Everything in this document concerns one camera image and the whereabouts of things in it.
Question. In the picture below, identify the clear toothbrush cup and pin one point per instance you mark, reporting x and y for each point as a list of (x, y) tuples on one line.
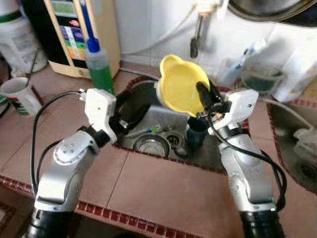
[(233, 69)]

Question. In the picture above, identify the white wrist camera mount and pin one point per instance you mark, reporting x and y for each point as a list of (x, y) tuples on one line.
[(99, 111), (240, 106)]

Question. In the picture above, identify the green dish soap bottle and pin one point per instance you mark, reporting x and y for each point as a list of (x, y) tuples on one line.
[(99, 69)]

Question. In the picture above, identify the white labelled tub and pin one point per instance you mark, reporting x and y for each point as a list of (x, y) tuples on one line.
[(20, 39)]

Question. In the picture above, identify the yellow suction bowl base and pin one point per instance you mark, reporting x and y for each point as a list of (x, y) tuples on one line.
[(181, 84)]

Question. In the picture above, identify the blue bunny mug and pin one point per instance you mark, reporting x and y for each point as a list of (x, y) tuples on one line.
[(195, 136)]

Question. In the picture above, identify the clear plastic bucket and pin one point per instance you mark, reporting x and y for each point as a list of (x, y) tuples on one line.
[(262, 79)]

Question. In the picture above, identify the beige water ioniser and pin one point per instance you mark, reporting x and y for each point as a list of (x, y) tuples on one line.
[(69, 29)]

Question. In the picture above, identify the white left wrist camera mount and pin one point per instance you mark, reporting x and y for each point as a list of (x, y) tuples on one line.
[(99, 111)]

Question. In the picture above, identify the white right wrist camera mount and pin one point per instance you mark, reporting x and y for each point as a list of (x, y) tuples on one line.
[(240, 106)]

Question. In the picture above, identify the white striped mug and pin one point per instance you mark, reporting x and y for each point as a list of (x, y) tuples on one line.
[(20, 96)]

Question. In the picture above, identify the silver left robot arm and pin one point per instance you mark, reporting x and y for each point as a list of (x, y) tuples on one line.
[(64, 168)]

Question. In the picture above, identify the steel sink basin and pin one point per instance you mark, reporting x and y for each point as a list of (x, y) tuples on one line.
[(158, 121), (287, 148)]

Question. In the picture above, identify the thin white tube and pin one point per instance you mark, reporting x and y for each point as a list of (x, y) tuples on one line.
[(148, 48)]

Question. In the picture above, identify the clear plastic bag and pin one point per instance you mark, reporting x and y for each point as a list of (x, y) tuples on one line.
[(307, 144)]

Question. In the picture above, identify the white green training chopsticks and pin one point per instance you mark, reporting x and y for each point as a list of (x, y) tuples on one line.
[(148, 130)]

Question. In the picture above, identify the thin metal spoon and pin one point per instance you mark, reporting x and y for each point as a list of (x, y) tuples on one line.
[(33, 64)]

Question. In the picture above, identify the dark hanging pan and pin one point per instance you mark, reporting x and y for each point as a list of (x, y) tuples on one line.
[(272, 10)]

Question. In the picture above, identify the white detergent bottle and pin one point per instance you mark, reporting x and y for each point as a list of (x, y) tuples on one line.
[(297, 69)]

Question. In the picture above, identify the steel wall tap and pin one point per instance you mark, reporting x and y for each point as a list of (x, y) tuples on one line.
[(200, 29)]

